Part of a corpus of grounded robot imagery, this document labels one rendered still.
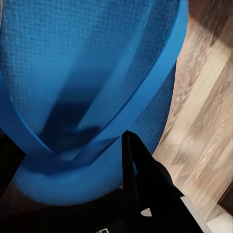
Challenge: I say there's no sandal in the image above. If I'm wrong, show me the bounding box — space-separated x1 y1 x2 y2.
0 0 189 206

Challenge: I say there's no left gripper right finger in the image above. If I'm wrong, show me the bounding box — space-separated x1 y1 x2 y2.
122 130 203 233

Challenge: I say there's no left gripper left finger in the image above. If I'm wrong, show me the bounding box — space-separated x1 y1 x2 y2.
0 134 26 199

